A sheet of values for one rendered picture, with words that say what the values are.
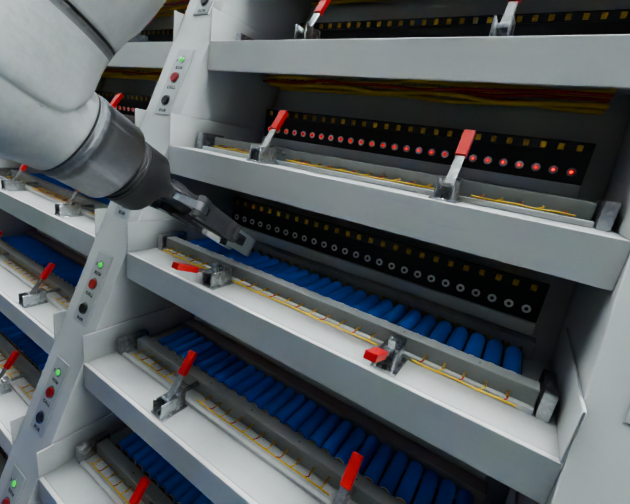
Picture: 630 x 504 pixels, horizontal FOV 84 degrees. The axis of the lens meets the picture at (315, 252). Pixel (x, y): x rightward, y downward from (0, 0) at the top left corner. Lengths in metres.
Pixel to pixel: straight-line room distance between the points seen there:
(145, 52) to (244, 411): 0.68
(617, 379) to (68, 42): 0.49
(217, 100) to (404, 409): 0.58
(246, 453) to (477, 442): 0.28
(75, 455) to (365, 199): 0.64
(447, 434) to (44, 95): 0.44
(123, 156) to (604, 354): 0.45
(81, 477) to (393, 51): 0.78
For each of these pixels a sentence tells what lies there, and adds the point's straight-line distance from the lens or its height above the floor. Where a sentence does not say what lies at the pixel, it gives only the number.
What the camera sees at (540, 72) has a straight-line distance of 0.46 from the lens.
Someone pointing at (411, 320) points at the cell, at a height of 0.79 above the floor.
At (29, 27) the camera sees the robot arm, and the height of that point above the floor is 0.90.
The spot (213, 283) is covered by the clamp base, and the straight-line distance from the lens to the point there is 0.51.
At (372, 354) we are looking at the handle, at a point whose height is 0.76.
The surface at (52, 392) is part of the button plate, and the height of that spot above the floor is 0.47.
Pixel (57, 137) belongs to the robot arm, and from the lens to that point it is 0.36.
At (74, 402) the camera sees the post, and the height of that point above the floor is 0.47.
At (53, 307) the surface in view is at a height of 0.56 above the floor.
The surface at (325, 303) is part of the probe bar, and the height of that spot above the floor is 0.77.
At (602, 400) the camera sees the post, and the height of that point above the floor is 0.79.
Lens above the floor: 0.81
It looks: 3 degrees up
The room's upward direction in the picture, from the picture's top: 20 degrees clockwise
